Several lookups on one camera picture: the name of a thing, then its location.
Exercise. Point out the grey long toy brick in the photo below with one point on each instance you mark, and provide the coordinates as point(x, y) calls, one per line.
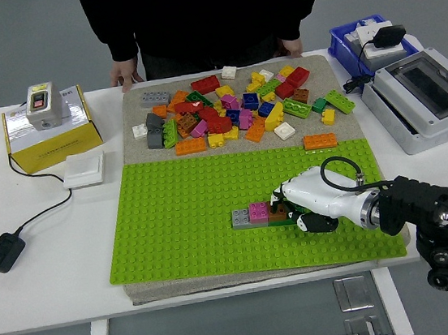
point(155, 98)

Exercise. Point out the person's right hand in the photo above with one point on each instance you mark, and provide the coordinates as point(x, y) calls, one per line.
point(124, 72)

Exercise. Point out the brown long toy brick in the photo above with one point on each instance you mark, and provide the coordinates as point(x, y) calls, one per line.
point(186, 123)

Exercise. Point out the person's left hand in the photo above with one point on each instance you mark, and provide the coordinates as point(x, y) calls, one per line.
point(292, 48)

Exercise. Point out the black power adapter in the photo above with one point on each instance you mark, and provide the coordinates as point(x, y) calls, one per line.
point(3, 252)

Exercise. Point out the dark green small toy brick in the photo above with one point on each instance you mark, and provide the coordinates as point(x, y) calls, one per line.
point(318, 105)

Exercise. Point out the magenta toy brick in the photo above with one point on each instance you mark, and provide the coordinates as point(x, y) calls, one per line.
point(229, 101)

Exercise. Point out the green studded baseplate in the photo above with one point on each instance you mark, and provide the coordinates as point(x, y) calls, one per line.
point(185, 221)

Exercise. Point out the blue plastic bin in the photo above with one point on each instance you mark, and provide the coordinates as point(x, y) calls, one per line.
point(339, 46)

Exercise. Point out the blue square toy brick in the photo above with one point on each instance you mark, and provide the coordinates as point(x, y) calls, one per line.
point(233, 116)
point(250, 100)
point(266, 108)

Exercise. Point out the yellow small toy brick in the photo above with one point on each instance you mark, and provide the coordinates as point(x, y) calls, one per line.
point(216, 140)
point(231, 133)
point(327, 116)

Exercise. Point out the white square toy brick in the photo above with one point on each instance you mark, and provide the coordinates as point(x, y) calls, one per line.
point(284, 131)

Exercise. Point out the grey module box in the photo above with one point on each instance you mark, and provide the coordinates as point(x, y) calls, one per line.
point(382, 60)

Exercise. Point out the person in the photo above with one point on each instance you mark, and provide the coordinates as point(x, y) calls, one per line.
point(204, 10)

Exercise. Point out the red square toy brick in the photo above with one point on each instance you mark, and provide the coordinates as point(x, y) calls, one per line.
point(284, 90)

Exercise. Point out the grey-brown mat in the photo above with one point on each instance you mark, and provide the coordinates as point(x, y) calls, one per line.
point(143, 150)

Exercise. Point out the red large toy brick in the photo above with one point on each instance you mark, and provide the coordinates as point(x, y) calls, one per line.
point(297, 77)

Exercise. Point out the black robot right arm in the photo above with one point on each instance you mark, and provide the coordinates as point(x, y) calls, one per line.
point(412, 201)

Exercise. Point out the lime green long toy brick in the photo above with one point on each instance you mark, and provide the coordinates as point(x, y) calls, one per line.
point(339, 102)
point(170, 133)

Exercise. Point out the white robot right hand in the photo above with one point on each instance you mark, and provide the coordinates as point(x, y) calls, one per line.
point(317, 190)

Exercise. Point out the dark green long toy brick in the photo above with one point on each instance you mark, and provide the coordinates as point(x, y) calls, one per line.
point(276, 222)

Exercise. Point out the yellow and white cardboard box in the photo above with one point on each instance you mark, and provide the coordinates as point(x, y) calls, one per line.
point(56, 147)

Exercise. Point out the silver floor plate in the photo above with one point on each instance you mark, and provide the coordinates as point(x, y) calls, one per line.
point(363, 332)
point(353, 294)

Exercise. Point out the white power socket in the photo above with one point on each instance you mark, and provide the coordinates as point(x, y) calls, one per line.
point(365, 35)

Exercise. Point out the white wall switch panel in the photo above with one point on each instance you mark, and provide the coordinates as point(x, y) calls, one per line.
point(83, 170)

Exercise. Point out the grey enclosure with clear lid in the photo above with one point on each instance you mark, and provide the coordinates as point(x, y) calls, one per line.
point(386, 93)

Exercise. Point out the grey switch box red button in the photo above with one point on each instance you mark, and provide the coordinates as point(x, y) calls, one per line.
point(49, 113)

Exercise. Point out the yellow sloped toy brick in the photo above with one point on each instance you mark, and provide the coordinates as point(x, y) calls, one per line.
point(274, 118)

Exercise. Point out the orange small toy brick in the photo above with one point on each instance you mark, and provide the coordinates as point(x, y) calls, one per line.
point(160, 111)

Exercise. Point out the orange long toy brick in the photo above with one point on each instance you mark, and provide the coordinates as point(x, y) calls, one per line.
point(320, 141)
point(190, 146)

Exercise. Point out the pink square toy brick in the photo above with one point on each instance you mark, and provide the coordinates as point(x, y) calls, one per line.
point(259, 212)

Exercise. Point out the white small toy brick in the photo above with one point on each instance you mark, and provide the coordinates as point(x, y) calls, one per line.
point(265, 74)
point(228, 72)
point(139, 130)

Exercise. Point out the red long toy brick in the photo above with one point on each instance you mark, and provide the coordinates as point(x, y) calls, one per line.
point(205, 85)
point(188, 107)

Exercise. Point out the black plug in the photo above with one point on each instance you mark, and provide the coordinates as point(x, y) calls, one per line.
point(388, 35)

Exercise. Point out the brown square toy brick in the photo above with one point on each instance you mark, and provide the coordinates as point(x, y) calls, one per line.
point(278, 212)
point(300, 94)

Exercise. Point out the grey sloped toy brick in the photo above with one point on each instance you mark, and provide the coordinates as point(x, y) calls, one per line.
point(154, 122)
point(155, 137)

